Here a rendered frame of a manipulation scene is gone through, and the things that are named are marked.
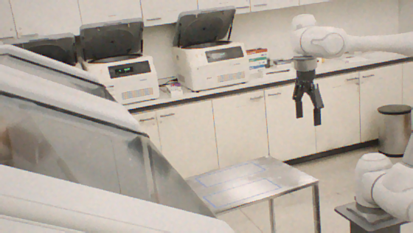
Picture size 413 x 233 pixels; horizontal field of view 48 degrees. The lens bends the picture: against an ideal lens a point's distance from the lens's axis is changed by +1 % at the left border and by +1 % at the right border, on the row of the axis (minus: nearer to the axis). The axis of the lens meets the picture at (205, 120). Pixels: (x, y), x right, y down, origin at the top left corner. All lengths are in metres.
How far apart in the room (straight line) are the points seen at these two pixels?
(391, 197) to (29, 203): 1.65
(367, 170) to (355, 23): 3.54
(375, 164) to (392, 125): 2.64
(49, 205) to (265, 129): 3.94
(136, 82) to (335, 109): 1.99
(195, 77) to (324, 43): 2.49
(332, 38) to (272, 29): 3.35
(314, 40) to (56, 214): 1.32
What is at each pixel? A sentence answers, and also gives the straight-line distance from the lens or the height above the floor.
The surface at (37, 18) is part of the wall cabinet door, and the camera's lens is 4.08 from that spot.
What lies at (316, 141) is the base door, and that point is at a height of 0.21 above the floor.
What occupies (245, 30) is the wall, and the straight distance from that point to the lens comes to 4.85.
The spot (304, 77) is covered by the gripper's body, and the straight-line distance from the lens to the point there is 1.86.
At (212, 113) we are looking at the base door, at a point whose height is 0.69.
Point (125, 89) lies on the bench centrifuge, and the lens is 3.90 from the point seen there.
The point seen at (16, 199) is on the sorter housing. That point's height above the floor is 1.57.
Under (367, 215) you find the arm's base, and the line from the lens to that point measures 2.20.
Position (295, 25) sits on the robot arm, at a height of 1.58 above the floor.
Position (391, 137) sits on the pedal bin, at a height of 0.21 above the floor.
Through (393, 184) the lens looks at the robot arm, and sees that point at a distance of 2.00.
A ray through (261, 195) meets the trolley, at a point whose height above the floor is 0.82.
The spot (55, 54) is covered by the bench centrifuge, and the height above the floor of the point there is 1.36.
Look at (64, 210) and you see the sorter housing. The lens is 0.50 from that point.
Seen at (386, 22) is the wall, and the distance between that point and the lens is 5.77.
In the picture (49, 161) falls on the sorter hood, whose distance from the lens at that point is 0.74.
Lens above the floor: 1.75
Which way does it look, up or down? 16 degrees down
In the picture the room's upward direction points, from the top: 7 degrees counter-clockwise
